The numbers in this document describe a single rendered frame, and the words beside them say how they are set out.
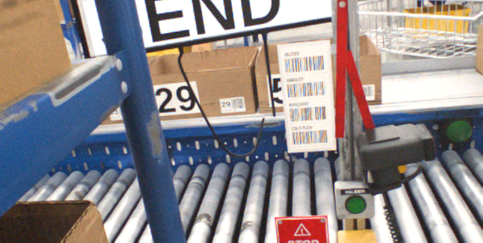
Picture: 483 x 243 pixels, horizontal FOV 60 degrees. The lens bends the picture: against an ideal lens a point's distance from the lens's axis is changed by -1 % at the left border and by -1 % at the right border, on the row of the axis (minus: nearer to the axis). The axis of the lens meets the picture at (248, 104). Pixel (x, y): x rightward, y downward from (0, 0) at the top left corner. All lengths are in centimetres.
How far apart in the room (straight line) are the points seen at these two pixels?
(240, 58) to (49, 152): 145
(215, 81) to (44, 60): 112
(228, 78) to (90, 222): 108
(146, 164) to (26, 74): 12
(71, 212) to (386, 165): 51
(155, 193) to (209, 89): 106
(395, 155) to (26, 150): 59
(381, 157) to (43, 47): 56
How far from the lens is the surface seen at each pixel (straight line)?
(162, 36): 75
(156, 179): 34
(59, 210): 35
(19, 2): 26
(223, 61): 165
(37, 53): 27
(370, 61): 135
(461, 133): 141
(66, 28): 640
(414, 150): 72
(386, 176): 75
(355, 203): 79
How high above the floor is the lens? 140
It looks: 20 degrees down
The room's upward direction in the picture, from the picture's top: 8 degrees counter-clockwise
